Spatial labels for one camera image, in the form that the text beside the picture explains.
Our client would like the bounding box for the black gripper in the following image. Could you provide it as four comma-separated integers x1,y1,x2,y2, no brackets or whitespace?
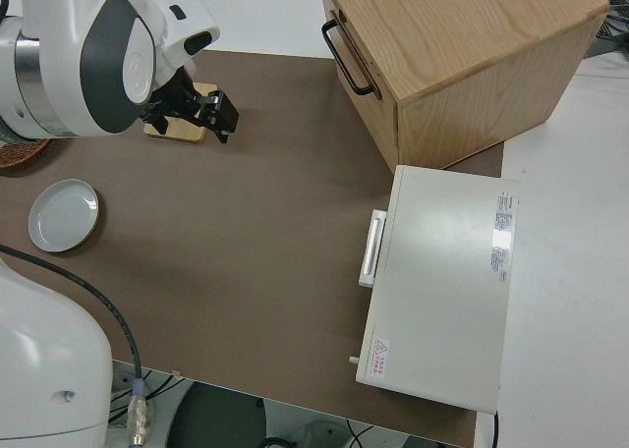
141,68,241,145

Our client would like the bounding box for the gray round plate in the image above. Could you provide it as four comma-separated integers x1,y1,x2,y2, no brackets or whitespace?
27,178,102,253

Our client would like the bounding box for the wooden mug rack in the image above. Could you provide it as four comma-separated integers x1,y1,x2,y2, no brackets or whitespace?
143,82,219,145

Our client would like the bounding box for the brown table mat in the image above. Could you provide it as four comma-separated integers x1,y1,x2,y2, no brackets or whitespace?
0,49,507,448

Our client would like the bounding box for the brown wicker basket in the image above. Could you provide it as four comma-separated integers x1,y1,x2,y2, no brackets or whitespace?
0,137,54,170

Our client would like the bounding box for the wooden drawer cabinet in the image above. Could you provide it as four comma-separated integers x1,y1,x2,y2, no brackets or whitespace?
316,0,611,171

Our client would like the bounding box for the white toaster oven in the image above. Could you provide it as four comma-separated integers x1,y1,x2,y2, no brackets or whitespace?
354,164,521,415

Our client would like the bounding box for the black cabinet drawer handle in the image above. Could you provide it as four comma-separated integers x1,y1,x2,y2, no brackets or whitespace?
321,19,375,97

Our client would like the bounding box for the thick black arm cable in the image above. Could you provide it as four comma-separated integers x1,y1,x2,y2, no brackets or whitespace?
0,244,150,447

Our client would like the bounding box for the dark round pedestal base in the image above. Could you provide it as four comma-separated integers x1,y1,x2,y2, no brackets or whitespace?
166,381,269,448

